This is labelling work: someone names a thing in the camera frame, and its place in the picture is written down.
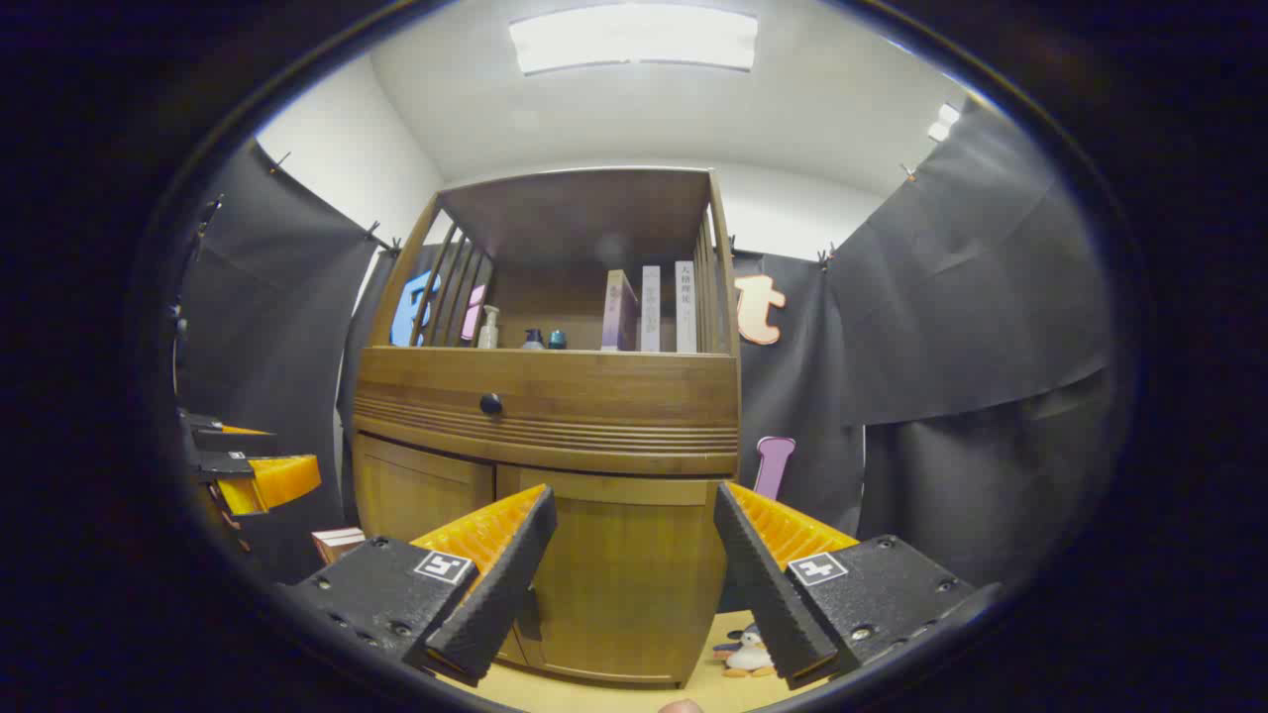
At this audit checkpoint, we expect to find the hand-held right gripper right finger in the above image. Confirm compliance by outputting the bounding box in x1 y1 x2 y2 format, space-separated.
713 481 1004 691

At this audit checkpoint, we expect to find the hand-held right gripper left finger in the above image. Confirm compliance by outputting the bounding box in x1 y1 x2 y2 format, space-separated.
280 483 559 688

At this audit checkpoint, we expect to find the wooden shoe cabinet door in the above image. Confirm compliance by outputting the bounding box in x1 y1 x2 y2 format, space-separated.
354 434 528 666
495 465 731 687

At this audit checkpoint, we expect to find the wooden double-door shoe cabinet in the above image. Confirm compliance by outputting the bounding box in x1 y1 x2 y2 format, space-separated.
352 166 744 689

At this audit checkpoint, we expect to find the wooden cabinet drawer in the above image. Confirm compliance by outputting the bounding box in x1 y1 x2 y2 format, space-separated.
354 347 742 476

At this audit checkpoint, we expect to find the penguin plush toy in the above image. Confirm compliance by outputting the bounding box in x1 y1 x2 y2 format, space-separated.
713 624 779 679

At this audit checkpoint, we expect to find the white book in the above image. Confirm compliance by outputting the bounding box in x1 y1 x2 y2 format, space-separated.
640 265 662 354
675 260 697 355

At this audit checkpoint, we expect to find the purple book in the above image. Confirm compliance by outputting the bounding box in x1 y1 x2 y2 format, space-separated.
601 269 640 353

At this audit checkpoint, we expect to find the black backdrop cloth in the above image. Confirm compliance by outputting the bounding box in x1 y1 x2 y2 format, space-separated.
173 99 1120 595

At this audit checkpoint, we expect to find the large ceiling light panel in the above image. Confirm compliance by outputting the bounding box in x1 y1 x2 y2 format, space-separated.
510 5 759 75

